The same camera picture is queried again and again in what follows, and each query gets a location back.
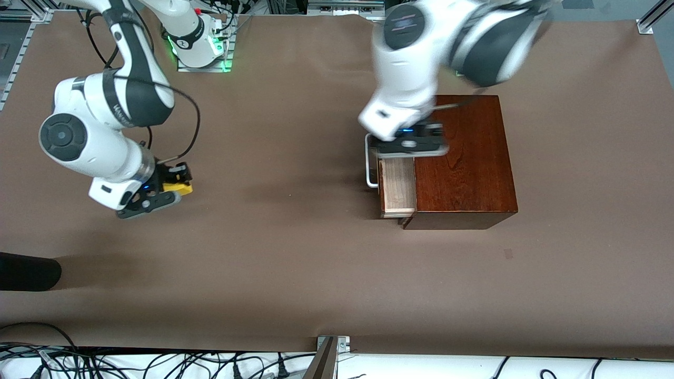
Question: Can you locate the small metal clamp bracket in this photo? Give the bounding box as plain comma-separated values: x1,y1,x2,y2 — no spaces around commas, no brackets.
316,335,351,353

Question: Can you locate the black looped floor cable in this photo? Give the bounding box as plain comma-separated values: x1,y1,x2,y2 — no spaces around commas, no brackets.
0,322,81,379

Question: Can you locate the dark wooden drawer cabinet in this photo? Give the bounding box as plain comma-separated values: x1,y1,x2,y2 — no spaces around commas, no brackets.
403,95,518,231

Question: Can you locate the aluminium edge rail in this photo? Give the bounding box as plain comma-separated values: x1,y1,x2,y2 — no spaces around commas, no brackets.
0,0,54,111

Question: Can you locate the brown paper table cover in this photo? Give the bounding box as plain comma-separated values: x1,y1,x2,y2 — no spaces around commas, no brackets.
0,13,674,361

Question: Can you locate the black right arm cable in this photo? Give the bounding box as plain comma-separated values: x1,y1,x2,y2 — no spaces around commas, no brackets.
79,11,201,164

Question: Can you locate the dark aluminium pole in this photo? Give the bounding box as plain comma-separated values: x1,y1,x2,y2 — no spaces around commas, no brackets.
303,337,338,379

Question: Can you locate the aluminium corner profile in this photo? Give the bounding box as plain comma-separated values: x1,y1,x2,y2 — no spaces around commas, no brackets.
636,0,674,35

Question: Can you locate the black cylindrical object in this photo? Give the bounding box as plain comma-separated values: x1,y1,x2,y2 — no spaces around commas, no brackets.
0,252,62,292

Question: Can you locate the wooden drawer with white handle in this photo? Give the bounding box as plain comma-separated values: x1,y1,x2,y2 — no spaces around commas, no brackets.
365,133,418,219

